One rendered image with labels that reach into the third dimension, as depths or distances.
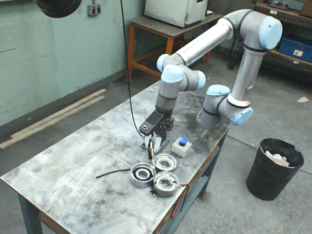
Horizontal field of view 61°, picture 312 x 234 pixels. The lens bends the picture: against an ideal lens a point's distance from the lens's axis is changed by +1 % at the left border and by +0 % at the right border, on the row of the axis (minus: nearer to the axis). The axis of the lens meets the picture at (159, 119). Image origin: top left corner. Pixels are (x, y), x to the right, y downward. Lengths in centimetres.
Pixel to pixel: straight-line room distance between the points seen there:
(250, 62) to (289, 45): 314
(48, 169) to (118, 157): 29
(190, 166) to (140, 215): 35
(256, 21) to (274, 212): 161
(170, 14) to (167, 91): 234
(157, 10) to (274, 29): 226
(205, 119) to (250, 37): 52
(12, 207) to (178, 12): 244
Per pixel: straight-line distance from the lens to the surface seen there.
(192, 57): 113
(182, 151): 127
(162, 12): 328
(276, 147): 241
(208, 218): 212
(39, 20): 252
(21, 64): 251
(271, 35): 120
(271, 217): 235
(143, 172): 116
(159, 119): 98
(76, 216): 105
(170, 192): 109
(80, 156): 124
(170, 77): 93
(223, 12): 479
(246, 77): 128
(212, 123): 150
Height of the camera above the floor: 166
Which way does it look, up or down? 35 degrees down
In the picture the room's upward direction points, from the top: 10 degrees clockwise
